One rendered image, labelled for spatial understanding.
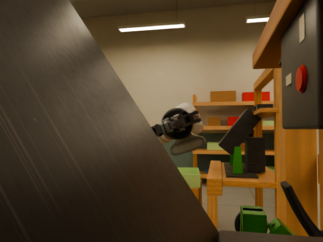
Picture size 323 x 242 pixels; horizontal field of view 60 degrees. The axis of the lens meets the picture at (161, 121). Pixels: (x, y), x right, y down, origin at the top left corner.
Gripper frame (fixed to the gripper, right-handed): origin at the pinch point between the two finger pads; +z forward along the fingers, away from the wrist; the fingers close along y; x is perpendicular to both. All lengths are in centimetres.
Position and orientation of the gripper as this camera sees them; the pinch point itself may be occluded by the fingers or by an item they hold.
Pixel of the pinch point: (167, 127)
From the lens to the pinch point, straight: 54.8
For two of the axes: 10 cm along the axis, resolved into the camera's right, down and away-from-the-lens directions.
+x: 3.4, 9.4, -0.3
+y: 9.1, -3.3, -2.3
